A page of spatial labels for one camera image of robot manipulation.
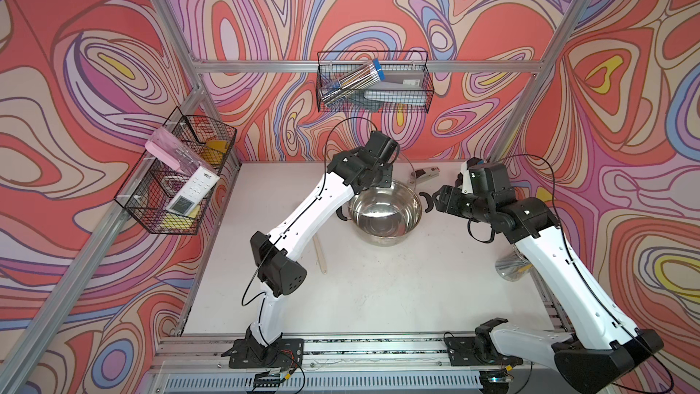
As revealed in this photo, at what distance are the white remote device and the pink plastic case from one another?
0.11 ft

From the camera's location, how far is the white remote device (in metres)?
0.70

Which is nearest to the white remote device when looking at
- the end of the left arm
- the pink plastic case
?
the pink plastic case

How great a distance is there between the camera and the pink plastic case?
0.68 meters

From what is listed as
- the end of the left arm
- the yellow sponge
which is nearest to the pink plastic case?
the yellow sponge

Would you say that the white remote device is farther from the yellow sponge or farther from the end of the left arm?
the end of the left arm

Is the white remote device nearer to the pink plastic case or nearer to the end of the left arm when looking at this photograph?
the pink plastic case
